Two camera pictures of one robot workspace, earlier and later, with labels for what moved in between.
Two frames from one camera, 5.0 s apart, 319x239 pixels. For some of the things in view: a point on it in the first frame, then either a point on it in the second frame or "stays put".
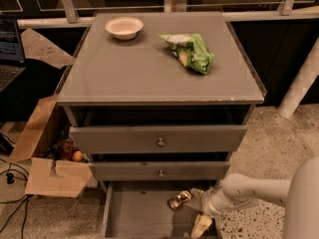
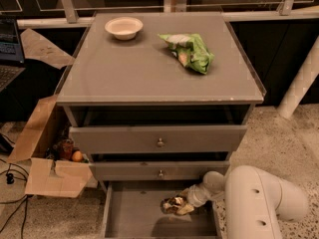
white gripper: (205, 200) -> (196, 195)
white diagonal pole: (302, 83) stays put
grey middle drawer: (160, 170) stays put
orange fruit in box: (77, 156) stays put
